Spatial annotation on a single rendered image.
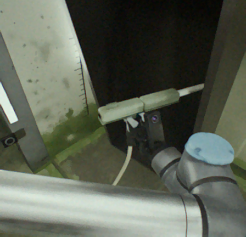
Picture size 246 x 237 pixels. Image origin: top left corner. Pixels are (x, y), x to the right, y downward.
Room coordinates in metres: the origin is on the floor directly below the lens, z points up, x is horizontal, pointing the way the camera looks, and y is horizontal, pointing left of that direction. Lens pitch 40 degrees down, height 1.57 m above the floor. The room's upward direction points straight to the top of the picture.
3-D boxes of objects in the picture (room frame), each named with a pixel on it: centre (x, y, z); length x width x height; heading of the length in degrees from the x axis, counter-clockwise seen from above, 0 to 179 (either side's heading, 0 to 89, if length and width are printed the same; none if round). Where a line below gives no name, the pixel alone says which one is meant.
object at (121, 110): (0.58, -0.14, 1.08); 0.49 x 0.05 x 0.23; 116
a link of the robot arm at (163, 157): (0.34, -0.13, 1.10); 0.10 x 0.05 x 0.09; 117
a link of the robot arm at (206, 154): (0.25, -0.18, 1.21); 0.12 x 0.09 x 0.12; 177
